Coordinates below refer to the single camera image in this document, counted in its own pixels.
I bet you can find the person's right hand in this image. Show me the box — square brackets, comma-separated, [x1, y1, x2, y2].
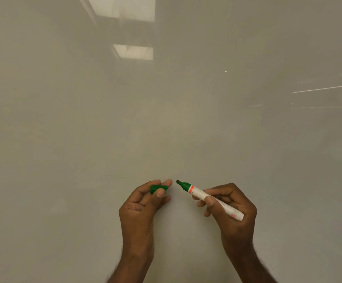
[192, 183, 258, 257]

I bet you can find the white whiteboard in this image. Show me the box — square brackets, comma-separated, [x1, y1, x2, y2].
[0, 0, 342, 283]

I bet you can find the green marker cap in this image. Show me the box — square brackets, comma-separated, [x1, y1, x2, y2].
[150, 184, 169, 195]

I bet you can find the person's left forearm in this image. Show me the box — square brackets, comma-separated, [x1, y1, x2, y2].
[107, 252, 155, 283]

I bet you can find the person's right forearm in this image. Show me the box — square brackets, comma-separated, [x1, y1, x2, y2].
[227, 247, 278, 283]

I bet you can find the person's left hand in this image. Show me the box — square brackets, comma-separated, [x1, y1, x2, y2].
[119, 179, 173, 257]

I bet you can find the white marker with green tip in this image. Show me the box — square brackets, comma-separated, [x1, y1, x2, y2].
[176, 180, 245, 222]

